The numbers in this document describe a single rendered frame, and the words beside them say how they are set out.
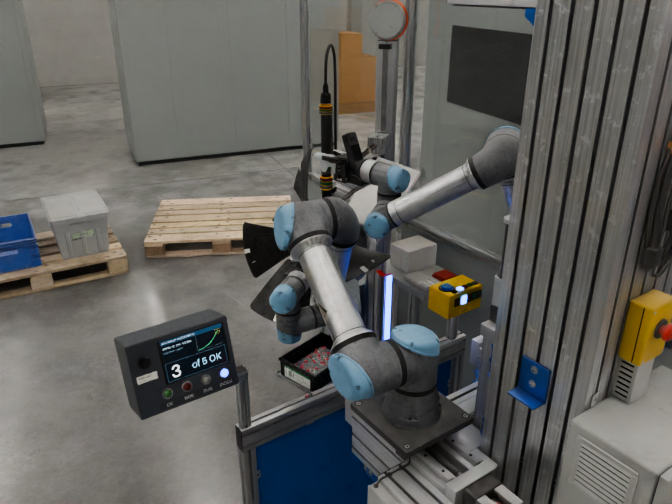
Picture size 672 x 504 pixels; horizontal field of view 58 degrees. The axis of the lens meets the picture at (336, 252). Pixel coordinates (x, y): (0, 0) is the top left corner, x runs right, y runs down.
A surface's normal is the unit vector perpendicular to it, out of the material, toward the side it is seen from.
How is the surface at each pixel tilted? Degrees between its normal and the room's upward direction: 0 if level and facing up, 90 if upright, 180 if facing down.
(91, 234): 95
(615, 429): 0
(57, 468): 0
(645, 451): 0
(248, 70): 90
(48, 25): 90
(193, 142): 90
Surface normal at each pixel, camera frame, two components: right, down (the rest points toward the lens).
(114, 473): 0.00, -0.91
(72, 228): 0.49, 0.44
